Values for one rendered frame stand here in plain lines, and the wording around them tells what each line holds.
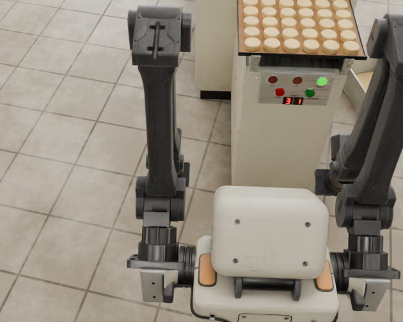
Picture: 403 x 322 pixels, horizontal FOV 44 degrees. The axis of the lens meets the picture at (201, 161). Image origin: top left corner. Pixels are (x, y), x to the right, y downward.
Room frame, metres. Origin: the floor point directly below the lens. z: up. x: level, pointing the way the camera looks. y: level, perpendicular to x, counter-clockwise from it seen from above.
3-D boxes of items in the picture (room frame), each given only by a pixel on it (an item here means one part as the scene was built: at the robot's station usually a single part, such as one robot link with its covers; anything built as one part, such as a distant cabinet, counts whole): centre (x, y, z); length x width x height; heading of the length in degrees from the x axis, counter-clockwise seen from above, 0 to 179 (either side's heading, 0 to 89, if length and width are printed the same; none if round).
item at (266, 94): (1.25, -0.31, 0.77); 0.24 x 0.04 x 0.14; 89
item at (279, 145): (1.61, -0.31, 0.45); 0.70 x 0.34 x 0.90; 179
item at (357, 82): (2.03, -0.91, 0.08); 0.30 x 0.22 x 0.16; 15
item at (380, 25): (0.72, -0.35, 1.18); 0.11 x 0.06 x 0.43; 89
